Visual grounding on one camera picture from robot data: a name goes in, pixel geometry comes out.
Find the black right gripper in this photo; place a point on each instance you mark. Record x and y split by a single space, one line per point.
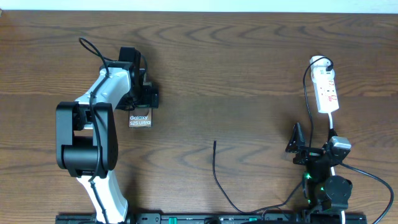
308 154

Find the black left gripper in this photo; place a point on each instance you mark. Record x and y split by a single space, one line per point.
146 101

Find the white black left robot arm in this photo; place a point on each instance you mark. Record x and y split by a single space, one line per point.
86 138

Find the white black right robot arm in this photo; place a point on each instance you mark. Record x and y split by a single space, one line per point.
327 192

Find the white power strip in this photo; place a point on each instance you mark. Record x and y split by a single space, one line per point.
322 75

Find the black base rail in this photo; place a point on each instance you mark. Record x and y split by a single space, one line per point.
273 217

